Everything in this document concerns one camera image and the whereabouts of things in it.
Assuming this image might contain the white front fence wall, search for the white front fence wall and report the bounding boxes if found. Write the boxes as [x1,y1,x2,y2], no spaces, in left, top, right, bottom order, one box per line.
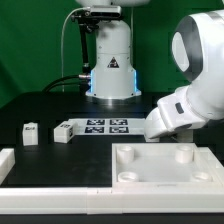
[0,188,224,214]

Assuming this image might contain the white square table top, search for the white square table top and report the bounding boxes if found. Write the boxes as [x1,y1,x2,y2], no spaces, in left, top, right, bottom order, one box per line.
[112,143,224,190]

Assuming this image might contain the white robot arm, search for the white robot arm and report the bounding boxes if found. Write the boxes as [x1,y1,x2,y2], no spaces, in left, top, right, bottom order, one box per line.
[76,0,224,140]

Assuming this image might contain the white marker tag sheet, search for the white marker tag sheet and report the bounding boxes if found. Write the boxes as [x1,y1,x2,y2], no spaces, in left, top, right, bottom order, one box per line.
[70,118,145,135]

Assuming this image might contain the black camera stand pole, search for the black camera stand pole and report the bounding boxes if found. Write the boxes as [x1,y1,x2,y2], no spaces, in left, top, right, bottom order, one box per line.
[79,24,91,74]

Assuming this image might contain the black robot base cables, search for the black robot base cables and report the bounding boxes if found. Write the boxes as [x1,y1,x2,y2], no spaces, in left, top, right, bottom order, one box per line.
[41,74,92,93]

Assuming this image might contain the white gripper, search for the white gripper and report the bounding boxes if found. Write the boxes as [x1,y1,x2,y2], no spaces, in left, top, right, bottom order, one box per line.
[144,96,207,139]

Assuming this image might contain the black camera on stand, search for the black camera on stand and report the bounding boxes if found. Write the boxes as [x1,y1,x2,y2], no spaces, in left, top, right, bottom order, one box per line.
[71,5,122,24]

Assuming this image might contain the white left fence piece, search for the white left fence piece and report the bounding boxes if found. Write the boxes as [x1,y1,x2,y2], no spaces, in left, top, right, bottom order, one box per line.
[0,148,15,185]

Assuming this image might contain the white camera cable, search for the white camera cable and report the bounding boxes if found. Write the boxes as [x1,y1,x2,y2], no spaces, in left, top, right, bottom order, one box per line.
[60,7,83,93]

